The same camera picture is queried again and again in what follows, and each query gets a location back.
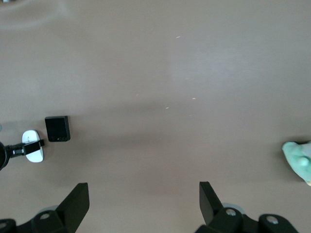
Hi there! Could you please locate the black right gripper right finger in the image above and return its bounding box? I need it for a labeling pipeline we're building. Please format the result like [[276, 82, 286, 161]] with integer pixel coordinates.
[[196, 181, 259, 233]]

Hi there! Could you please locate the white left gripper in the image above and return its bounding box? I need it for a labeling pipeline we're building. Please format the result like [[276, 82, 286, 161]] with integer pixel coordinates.
[[0, 139, 46, 172]]

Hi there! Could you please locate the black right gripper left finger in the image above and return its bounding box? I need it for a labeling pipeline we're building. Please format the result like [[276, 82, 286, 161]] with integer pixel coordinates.
[[31, 183, 90, 233]]

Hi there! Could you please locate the white computer mouse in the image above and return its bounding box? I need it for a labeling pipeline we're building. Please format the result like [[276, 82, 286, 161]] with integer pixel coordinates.
[[21, 130, 46, 164]]

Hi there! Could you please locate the black folded flip phone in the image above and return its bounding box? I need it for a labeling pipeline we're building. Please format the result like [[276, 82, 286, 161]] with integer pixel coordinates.
[[44, 116, 72, 143]]

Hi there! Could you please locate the green dinosaur plush toy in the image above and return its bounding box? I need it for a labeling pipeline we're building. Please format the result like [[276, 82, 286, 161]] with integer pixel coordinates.
[[281, 140, 311, 187]]

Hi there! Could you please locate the brown table cover mat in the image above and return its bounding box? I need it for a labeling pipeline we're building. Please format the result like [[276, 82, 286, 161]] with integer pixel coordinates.
[[0, 0, 311, 233]]

